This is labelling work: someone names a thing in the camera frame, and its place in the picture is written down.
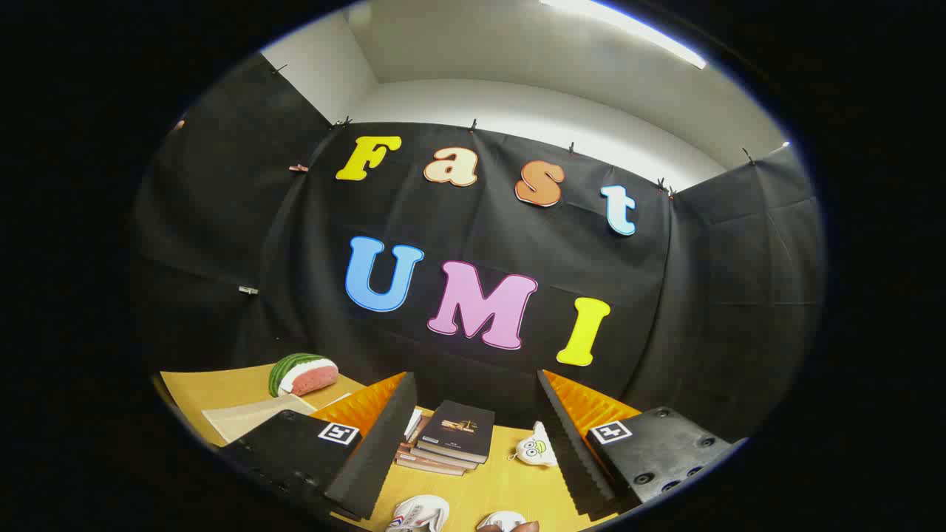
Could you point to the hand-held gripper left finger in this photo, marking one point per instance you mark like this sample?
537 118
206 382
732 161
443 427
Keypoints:
377 451

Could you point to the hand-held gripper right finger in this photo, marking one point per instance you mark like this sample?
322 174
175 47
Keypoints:
573 451

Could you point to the white canvas shoe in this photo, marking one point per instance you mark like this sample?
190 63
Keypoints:
502 522
417 513

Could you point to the beige fabric storage box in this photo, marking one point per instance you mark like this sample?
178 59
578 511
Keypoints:
244 421

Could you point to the white plush toy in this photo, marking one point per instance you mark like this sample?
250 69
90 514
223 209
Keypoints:
536 449

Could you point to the brown book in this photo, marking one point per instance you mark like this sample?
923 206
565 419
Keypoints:
425 465

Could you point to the dark book with white pages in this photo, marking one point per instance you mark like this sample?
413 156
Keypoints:
443 462

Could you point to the black hardcover book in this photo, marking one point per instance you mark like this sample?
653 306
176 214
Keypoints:
458 432

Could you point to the watermelon slice toy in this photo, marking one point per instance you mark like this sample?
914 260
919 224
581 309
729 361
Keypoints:
307 377

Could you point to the black backdrop cloth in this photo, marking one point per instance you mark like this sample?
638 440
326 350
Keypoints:
480 222

